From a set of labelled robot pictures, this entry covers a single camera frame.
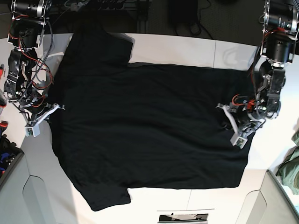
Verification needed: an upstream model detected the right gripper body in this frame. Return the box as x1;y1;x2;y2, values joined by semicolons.
20;102;65;127

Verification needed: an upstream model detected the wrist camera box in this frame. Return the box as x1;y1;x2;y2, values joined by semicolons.
25;125;40;137
230;133;248;149

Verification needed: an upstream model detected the white paper sheet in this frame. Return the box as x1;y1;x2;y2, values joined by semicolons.
157;209;215;224

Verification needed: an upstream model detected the black t-shirt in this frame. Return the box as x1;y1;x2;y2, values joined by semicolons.
48;23;253;211

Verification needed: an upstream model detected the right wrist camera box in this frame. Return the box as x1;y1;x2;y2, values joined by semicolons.
25;125;40;137

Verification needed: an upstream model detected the green cloth pile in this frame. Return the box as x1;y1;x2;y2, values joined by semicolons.
276;131;299;195

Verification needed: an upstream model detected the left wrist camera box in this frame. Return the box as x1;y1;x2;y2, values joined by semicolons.
230;133;248;149

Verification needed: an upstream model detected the grey bin with clothes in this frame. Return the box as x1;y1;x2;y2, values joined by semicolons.
0;121;24;188

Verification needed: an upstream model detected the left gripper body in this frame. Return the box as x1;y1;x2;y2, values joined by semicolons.
216;103;266;140

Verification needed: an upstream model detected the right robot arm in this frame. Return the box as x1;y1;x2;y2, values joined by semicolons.
4;0;60;128

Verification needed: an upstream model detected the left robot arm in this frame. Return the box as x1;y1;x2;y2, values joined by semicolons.
217;0;299;148

